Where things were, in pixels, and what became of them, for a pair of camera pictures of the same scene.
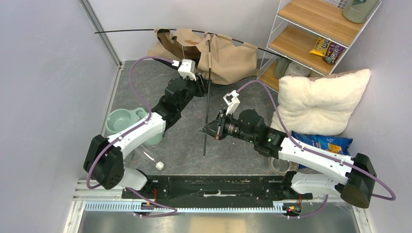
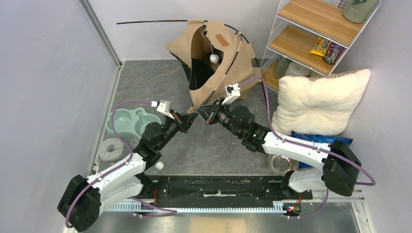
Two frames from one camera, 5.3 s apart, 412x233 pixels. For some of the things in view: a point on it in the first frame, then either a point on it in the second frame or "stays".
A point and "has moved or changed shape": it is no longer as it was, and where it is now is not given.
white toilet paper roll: [294, 68] stays
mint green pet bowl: [118, 118] stays
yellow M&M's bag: [320, 46] stays
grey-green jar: [358, 11] stays
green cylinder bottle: [281, 67] stays
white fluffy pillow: [324, 104] stays
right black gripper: [215, 128] -> [207, 111]
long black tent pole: [207, 98] -> [226, 74]
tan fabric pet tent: [218, 59] has moved or changed shape
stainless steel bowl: [281, 167] stays
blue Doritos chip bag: [335, 144] stays
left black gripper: [200, 84] -> [182, 121]
